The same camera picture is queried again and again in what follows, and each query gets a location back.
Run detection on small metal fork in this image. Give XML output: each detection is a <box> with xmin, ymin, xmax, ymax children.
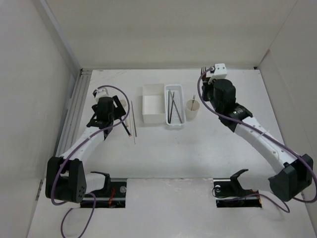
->
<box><xmin>191</xmin><ymin>94</ymin><xmax>196</xmax><ymax>111</ymax></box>

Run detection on black plastic spoon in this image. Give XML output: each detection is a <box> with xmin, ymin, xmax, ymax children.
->
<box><xmin>120</xmin><ymin>118</ymin><xmax>132</xmax><ymax>137</ymax></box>

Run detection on black chopstick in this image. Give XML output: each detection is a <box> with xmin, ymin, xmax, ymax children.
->
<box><xmin>167</xmin><ymin>90</ymin><xmax>170</xmax><ymax>123</ymax></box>
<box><xmin>169</xmin><ymin>92</ymin><xmax>174</xmax><ymax>123</ymax></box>

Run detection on brown wooden fork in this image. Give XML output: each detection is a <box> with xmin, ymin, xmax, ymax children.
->
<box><xmin>201</xmin><ymin>66</ymin><xmax>208</xmax><ymax>82</ymax></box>

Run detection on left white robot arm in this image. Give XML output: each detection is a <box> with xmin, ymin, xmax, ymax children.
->
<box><xmin>45</xmin><ymin>96</ymin><xmax>126</xmax><ymax>203</ymax></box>

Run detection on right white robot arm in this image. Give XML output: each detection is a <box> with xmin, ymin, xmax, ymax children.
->
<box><xmin>198</xmin><ymin>72</ymin><xmax>317</xmax><ymax>201</ymax></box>

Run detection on light wooden chopstick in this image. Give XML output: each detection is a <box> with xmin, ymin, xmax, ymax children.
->
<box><xmin>123</xmin><ymin>119</ymin><xmax>132</xmax><ymax>137</ymax></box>

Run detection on white paper cup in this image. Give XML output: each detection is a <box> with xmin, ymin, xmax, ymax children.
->
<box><xmin>185</xmin><ymin>100</ymin><xmax>200</xmax><ymax>120</ymax></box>

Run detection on silver metal chopstick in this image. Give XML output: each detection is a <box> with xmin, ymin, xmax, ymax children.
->
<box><xmin>131</xmin><ymin>101</ymin><xmax>137</xmax><ymax>137</ymax></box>

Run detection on white perforated tray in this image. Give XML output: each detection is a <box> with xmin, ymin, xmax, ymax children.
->
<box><xmin>164</xmin><ymin>84</ymin><xmax>186</xmax><ymax>129</ymax></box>

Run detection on white square box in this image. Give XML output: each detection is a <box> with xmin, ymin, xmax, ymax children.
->
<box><xmin>142</xmin><ymin>83</ymin><xmax>166</xmax><ymax>124</ymax></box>

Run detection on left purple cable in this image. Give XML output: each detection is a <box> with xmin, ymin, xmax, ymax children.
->
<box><xmin>50</xmin><ymin>85</ymin><xmax>131</xmax><ymax>234</ymax></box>

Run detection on purple cable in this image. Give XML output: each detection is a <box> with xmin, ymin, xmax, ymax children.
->
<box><xmin>50</xmin><ymin>85</ymin><xmax>131</xmax><ymax>234</ymax></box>
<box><xmin>197</xmin><ymin>66</ymin><xmax>317</xmax><ymax>213</ymax></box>

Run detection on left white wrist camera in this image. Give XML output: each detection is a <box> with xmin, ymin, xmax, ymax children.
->
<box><xmin>93</xmin><ymin>88</ymin><xmax>109</xmax><ymax>102</ymax></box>

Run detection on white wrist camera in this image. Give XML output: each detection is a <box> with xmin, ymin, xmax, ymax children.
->
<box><xmin>93</xmin><ymin>88</ymin><xmax>109</xmax><ymax>102</ymax></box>
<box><xmin>210</xmin><ymin>63</ymin><xmax>227</xmax><ymax>79</ymax></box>

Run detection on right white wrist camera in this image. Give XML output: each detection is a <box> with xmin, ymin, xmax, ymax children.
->
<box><xmin>210</xmin><ymin>63</ymin><xmax>227</xmax><ymax>79</ymax></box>

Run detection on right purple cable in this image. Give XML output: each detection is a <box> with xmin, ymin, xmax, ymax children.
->
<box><xmin>197</xmin><ymin>66</ymin><xmax>317</xmax><ymax>213</ymax></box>

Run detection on aluminium rail frame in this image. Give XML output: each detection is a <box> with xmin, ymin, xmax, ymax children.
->
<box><xmin>53</xmin><ymin>68</ymin><xmax>92</xmax><ymax>156</ymax></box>

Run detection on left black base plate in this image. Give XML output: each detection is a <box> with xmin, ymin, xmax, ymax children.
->
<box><xmin>80</xmin><ymin>174</ymin><xmax>127</xmax><ymax>208</ymax></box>

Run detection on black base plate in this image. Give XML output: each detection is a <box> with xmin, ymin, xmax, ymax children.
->
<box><xmin>80</xmin><ymin>174</ymin><xmax>127</xmax><ymax>208</ymax></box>
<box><xmin>211</xmin><ymin>169</ymin><xmax>262</xmax><ymax>208</ymax></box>

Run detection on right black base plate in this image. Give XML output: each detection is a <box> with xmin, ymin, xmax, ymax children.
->
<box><xmin>211</xmin><ymin>169</ymin><xmax>262</xmax><ymax>208</ymax></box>

